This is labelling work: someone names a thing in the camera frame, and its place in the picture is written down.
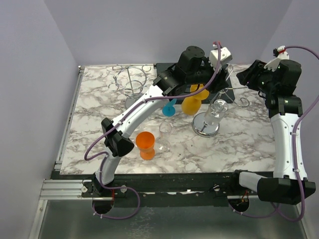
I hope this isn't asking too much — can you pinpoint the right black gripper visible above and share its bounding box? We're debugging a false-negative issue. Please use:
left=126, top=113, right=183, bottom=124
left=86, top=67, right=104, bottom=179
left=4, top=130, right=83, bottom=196
left=237, top=59, right=278, bottom=95

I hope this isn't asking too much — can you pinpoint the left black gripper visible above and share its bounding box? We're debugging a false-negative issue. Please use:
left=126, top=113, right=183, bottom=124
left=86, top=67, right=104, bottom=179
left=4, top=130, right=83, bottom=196
left=185, top=57, right=229, bottom=93

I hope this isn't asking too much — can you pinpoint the aluminium extrusion frame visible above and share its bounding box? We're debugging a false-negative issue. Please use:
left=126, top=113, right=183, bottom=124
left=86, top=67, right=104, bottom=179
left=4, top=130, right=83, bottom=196
left=29, top=66, right=85, bottom=239

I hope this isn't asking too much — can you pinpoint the clear glass with reflection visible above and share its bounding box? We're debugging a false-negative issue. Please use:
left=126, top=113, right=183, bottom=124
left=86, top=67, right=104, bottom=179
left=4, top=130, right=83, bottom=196
left=204, top=99, right=228, bottom=126

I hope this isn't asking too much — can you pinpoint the clear stemmed glass centre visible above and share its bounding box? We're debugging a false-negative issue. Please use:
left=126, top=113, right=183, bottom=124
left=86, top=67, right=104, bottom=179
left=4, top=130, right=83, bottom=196
left=158, top=121, right=172, bottom=152

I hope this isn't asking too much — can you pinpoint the blue plastic goblet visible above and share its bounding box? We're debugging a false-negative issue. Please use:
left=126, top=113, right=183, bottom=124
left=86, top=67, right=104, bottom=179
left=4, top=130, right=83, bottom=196
left=162, top=99, right=177, bottom=117

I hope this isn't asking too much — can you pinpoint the dark grey tool tray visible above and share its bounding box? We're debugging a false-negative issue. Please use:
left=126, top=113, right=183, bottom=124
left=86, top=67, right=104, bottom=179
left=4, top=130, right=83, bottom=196
left=154, top=63, right=236, bottom=104

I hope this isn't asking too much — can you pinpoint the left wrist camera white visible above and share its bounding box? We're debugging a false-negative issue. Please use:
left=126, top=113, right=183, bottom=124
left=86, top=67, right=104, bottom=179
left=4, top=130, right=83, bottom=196
left=208, top=42, right=233, bottom=69

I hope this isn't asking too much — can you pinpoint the orange plastic goblet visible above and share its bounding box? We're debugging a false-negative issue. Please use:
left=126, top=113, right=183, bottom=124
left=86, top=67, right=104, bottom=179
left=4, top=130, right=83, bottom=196
left=136, top=131, right=155, bottom=160

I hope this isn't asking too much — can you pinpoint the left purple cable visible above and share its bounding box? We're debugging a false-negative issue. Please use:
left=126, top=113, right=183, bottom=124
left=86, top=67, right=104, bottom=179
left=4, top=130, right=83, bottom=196
left=84, top=41, right=222, bottom=220

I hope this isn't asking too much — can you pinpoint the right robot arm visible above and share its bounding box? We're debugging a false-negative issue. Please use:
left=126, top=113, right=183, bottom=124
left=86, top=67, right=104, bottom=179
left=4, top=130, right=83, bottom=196
left=229, top=60, right=316, bottom=205

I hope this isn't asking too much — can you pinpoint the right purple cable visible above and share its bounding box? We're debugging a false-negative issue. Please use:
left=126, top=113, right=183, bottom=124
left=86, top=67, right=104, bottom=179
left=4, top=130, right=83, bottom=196
left=228, top=45, right=319, bottom=222

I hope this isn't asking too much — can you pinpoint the yellow plastic goblet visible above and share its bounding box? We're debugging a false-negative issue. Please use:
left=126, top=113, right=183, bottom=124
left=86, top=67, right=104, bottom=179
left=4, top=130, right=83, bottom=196
left=181, top=90, right=209, bottom=116

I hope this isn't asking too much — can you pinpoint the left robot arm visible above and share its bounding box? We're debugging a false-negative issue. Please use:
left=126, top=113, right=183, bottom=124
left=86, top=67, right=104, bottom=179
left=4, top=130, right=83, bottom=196
left=93, top=44, right=232, bottom=197

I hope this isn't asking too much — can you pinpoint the purple cable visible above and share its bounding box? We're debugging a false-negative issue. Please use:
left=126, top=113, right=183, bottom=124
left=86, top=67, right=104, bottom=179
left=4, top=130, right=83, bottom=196
left=228, top=45, right=319, bottom=222
left=84, top=41, right=222, bottom=220

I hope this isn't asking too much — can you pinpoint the round ring chrome glass rack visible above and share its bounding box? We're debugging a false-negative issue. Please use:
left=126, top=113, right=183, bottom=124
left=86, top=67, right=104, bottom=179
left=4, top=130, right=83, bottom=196
left=112, top=65, right=152, bottom=109

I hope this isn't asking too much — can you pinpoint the black front mounting rail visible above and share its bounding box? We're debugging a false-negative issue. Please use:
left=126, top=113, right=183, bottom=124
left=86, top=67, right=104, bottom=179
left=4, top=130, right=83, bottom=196
left=82, top=172, right=246, bottom=208

